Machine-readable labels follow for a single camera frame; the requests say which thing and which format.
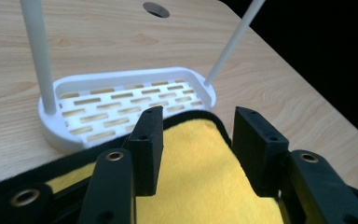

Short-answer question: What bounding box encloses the white plastic rack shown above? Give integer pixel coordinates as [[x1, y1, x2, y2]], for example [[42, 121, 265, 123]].
[[19, 0, 267, 154]]

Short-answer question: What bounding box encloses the yellow cloth with black trim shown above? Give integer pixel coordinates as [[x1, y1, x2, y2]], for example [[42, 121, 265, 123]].
[[0, 109, 288, 224]]

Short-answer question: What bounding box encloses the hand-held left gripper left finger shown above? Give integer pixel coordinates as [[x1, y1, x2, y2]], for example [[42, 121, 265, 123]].
[[126, 105, 165, 197]]

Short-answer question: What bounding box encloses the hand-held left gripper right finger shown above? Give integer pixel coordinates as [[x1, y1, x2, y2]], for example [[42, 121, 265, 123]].
[[231, 105, 290, 199]]

